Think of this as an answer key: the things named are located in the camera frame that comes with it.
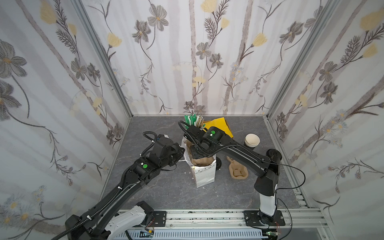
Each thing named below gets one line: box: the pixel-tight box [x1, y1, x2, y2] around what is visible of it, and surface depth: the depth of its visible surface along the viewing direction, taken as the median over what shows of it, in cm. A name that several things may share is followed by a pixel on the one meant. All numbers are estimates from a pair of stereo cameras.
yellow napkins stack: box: [203, 117, 234, 138], surface depth 112 cm
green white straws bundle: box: [184, 113, 206, 130], surface depth 95 cm
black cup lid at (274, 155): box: [266, 148, 282, 162], surface depth 87 cm
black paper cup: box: [244, 133, 261, 149], surface depth 95 cm
